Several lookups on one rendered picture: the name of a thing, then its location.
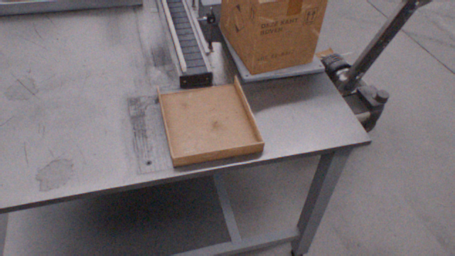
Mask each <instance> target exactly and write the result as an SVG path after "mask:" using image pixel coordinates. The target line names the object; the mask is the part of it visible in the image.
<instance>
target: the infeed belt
mask: <svg viewBox="0 0 455 256"><path fill-rule="evenodd" d="M166 3H167V7H168V11H169V13H170V17H171V20H172V21H173V25H174V28H175V30H176V34H177V38H178V42H179V44H180V47H181V51H182V54H183V58H184V60H185V63H186V72H183V71H182V67H181V63H180V60H179V57H178V61H179V64H180V67H181V72H182V74H183V77H184V76H190V75H201V74H208V69H207V67H206V64H205V61H204V58H203V56H202V55H201V52H200V48H199V47H198V43H197V40H196V37H195V35H194V32H193V29H192V26H191V23H190V21H189V18H188V15H187V13H186V10H185V7H184V4H183V1H182V0H166ZM161 4H162V6H163V3H162V0H161ZM163 10H164V6H163ZM164 14H165V11H164ZM165 17H166V14H165ZM166 21H167V18H166ZM167 24H168V21H167ZM168 29H169V31H170V28H169V25H168ZM170 34H171V37H172V39H173V36H172V33H171V31H170ZM173 44H174V47H175V49H176V46H175V43H174V40H173ZM176 54H177V56H178V53H177V50H176Z"/></svg>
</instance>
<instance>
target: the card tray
mask: <svg viewBox="0 0 455 256"><path fill-rule="evenodd" d="M157 93H158V98H159V104H160V108H161V114H162V118H163V122H164V128H165V132H166V138H167V139H168V140H167V142H168V145H169V149H170V152H171V158H172V162H173V167H176V166H183V165H188V164H195V163H200V162H204V161H212V160H216V159H224V158H228V157H233V156H241V155H245V154H253V153H257V152H261V151H264V143H265V142H264V140H263V138H262V134H261V132H260V130H259V127H258V125H257V123H256V121H255V118H254V116H253V113H252V111H251V109H250V106H249V105H248V102H247V99H246V97H245V94H244V92H243V90H242V88H241V85H240V84H239V82H238V80H237V78H236V76H235V79H234V84H231V85H221V86H216V87H206V88H199V89H194V90H184V91H178V92H167V93H161V94H160V93H159V87H158V86H157Z"/></svg>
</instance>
